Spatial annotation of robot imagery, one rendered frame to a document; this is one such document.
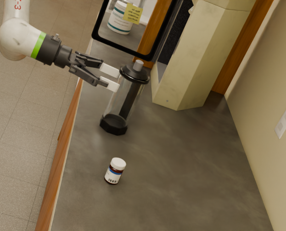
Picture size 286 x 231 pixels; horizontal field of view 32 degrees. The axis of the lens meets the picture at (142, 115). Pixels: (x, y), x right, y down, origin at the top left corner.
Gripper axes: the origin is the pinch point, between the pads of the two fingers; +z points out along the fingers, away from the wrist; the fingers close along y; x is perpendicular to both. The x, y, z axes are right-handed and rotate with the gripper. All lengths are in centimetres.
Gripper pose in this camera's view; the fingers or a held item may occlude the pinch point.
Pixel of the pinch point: (113, 79)
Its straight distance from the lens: 167.9
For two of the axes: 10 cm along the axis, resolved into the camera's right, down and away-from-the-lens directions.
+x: -4.5, 7.9, 4.2
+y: -0.1, -4.8, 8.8
